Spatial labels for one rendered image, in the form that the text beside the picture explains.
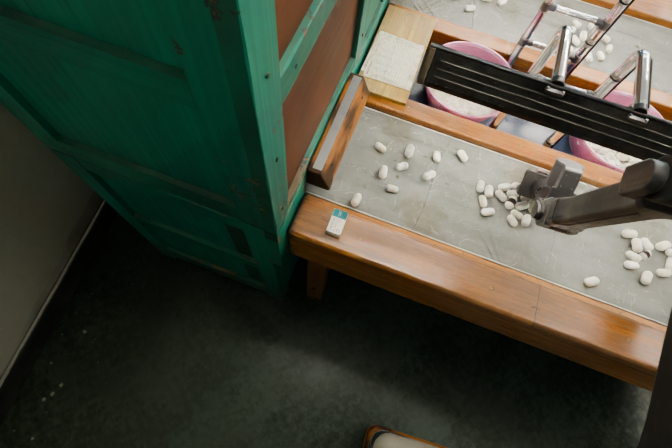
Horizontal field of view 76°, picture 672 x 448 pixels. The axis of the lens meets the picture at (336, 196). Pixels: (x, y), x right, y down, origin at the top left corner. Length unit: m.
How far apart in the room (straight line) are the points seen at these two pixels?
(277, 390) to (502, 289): 0.96
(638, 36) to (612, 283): 0.85
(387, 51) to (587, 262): 0.75
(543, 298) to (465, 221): 0.24
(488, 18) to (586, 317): 0.92
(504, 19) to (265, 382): 1.48
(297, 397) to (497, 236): 0.96
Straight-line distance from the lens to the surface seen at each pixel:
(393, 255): 1.00
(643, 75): 0.99
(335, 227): 0.98
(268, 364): 1.71
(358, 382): 1.72
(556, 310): 1.10
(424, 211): 1.08
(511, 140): 1.23
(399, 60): 1.27
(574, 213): 0.86
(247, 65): 0.45
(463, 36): 1.41
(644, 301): 1.26
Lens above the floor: 1.70
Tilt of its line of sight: 66 degrees down
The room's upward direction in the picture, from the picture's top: 10 degrees clockwise
